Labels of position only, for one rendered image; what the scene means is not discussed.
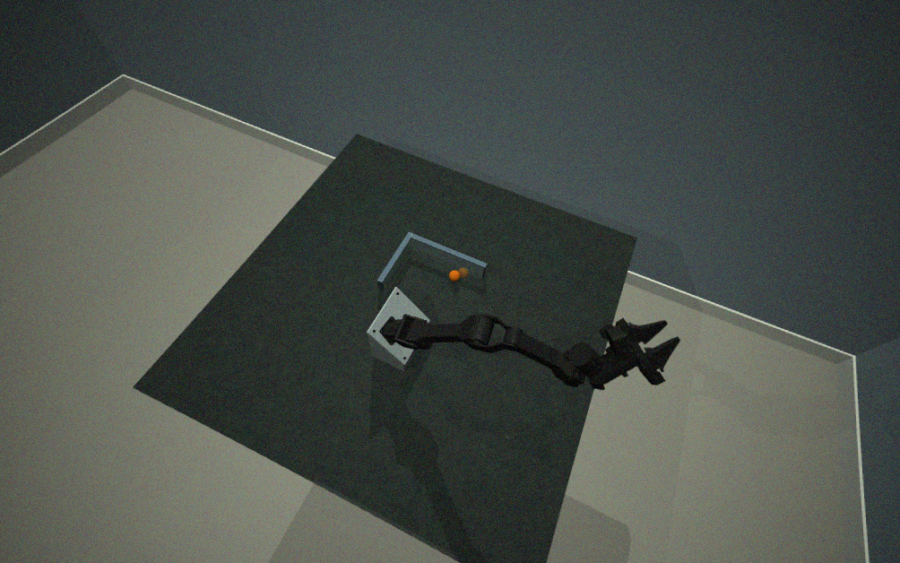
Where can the low clear glass walls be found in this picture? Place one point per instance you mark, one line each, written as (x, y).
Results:
(434, 252)

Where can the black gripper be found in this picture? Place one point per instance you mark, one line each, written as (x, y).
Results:
(649, 362)

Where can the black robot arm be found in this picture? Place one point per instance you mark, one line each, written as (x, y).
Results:
(475, 331)

